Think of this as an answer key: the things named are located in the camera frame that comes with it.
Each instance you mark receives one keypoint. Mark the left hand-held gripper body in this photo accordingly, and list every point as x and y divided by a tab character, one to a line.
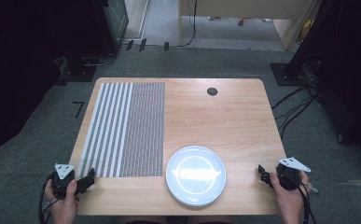
63	183

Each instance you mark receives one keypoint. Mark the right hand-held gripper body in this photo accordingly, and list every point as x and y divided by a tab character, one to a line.
290	177

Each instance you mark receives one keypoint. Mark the person's right hand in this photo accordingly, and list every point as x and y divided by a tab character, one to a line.
288	199

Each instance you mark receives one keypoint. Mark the person's left hand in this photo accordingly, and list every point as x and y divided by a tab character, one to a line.
62	205

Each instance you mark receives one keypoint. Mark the grey striped woven placemat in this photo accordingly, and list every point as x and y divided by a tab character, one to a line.
128	130

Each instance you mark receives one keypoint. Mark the white round plate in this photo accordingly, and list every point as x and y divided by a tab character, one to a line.
195	175

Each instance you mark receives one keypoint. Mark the dark curtain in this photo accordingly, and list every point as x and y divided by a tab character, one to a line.
349	71
19	62

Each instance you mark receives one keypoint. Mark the yellow object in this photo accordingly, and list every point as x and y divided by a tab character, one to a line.
307	31

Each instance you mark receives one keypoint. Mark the small red object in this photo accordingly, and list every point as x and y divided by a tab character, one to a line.
241	21

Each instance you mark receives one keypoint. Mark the dark equipment cabinet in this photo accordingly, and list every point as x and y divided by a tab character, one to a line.
114	21

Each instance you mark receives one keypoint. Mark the light wooden desk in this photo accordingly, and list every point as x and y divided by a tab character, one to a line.
246	7

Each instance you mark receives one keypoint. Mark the black stand base plate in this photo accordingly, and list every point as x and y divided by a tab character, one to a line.
78	70
285	74

